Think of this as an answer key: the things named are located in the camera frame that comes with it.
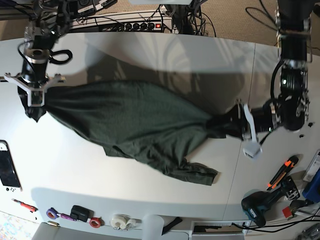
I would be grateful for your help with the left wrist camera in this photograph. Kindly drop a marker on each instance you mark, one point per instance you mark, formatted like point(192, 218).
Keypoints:
point(252, 150)

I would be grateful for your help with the clear tape dispenser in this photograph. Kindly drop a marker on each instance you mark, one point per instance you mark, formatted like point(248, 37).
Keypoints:
point(123, 222)

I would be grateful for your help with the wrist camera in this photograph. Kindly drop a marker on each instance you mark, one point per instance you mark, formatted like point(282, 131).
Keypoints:
point(252, 150)
point(36, 98)

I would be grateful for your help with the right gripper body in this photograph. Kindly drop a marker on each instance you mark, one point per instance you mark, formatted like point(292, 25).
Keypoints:
point(33, 80)

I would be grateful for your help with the red tape roll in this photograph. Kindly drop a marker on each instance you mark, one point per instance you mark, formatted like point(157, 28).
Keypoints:
point(95, 222)

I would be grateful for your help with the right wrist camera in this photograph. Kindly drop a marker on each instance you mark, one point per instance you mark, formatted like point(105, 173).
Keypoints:
point(36, 98)

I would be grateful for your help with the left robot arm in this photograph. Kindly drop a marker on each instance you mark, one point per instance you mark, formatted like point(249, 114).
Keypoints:
point(288, 104)

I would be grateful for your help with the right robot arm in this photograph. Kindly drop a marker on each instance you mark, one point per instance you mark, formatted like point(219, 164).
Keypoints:
point(48, 21)

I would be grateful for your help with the dark green t-shirt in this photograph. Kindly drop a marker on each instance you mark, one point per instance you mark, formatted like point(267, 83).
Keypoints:
point(141, 121)

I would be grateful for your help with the blue box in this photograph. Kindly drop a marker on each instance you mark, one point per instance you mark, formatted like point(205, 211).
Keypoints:
point(312, 189)

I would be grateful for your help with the black power strip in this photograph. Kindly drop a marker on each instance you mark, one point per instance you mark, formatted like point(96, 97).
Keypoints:
point(135, 27)

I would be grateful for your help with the white paper roll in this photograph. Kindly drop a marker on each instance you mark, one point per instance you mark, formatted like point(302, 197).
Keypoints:
point(152, 227)

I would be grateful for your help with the black action camera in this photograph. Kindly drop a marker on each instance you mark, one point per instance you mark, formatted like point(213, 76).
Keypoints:
point(79, 213)

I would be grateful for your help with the red screwdriver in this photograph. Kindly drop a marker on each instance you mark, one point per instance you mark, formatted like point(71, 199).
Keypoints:
point(31, 208)

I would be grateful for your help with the orange black utility knife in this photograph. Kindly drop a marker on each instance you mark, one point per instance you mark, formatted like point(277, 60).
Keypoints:
point(282, 172)

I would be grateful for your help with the purple tape roll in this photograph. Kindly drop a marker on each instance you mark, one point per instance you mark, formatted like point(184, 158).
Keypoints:
point(52, 213)

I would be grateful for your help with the teal black power drill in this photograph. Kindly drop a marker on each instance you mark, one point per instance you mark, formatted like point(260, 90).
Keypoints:
point(256, 204)

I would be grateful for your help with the white handheld game console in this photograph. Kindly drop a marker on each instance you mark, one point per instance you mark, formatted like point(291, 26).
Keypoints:
point(8, 174)

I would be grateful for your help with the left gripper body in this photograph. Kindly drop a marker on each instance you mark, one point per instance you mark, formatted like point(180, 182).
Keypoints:
point(265, 120)

